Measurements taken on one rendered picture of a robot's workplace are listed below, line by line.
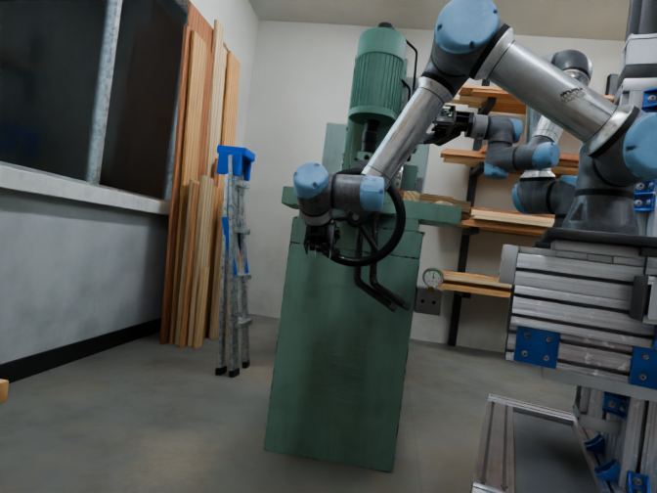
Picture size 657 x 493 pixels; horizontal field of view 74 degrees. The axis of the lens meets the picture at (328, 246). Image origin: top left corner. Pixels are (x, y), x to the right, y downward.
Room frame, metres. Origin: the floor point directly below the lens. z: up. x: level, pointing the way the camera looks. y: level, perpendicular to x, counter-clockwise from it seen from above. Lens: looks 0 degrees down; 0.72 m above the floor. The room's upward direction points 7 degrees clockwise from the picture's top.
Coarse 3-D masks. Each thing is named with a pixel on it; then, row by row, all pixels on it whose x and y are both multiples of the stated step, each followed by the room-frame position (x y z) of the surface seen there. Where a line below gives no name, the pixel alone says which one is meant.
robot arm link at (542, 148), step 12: (564, 60) 1.39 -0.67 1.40; (576, 60) 1.37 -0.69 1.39; (588, 60) 1.37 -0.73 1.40; (576, 72) 1.35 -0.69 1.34; (588, 72) 1.35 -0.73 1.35; (588, 84) 1.36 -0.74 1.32; (540, 120) 1.33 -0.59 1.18; (540, 132) 1.29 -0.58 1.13; (552, 132) 1.28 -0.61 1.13; (528, 144) 1.30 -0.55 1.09; (540, 144) 1.27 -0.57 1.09; (552, 144) 1.25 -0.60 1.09; (516, 156) 1.31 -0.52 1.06; (528, 156) 1.28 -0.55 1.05; (540, 156) 1.25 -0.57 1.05; (552, 156) 1.25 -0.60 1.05; (516, 168) 1.33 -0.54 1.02; (528, 168) 1.30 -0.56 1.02; (540, 168) 1.28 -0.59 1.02
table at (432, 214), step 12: (288, 192) 1.48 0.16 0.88; (288, 204) 1.52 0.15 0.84; (384, 204) 1.35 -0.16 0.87; (408, 204) 1.44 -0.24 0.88; (420, 204) 1.44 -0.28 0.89; (432, 204) 1.43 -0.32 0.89; (444, 204) 1.43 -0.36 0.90; (408, 216) 1.44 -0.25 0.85; (420, 216) 1.44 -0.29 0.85; (432, 216) 1.43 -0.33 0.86; (444, 216) 1.43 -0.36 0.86; (456, 216) 1.43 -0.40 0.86
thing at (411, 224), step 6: (336, 210) 1.46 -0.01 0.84; (342, 210) 1.46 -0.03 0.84; (300, 216) 1.47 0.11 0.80; (384, 216) 1.45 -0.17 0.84; (390, 216) 1.45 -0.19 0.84; (342, 222) 1.46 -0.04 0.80; (366, 222) 1.45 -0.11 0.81; (384, 222) 1.45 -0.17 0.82; (390, 222) 1.45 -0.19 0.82; (408, 222) 1.44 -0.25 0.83; (414, 222) 1.44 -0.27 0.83; (390, 228) 1.45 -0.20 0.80; (408, 228) 1.44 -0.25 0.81; (414, 228) 1.44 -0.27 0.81
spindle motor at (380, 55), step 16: (368, 32) 1.55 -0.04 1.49; (384, 32) 1.53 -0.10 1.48; (400, 32) 1.56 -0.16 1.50; (368, 48) 1.55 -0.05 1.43; (384, 48) 1.53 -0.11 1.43; (400, 48) 1.56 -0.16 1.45; (368, 64) 1.55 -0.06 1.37; (384, 64) 1.54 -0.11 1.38; (400, 64) 1.58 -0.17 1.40; (368, 80) 1.55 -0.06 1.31; (384, 80) 1.54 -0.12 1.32; (400, 80) 1.60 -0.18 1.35; (352, 96) 1.60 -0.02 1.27; (368, 96) 1.54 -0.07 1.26; (384, 96) 1.54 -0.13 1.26; (352, 112) 1.58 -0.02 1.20; (368, 112) 1.54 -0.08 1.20; (384, 112) 1.54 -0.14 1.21
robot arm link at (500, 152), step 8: (488, 144) 1.40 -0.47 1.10; (496, 144) 1.37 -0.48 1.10; (504, 144) 1.36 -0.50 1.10; (488, 152) 1.39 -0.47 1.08; (496, 152) 1.37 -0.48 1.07; (504, 152) 1.34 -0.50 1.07; (512, 152) 1.32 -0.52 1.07; (488, 160) 1.38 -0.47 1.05; (496, 160) 1.36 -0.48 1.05; (504, 160) 1.34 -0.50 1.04; (488, 168) 1.38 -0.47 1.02; (496, 168) 1.36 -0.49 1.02; (504, 168) 1.35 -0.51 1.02; (512, 168) 1.34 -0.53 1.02; (488, 176) 1.39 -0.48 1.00; (496, 176) 1.38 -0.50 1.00; (504, 176) 1.37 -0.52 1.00
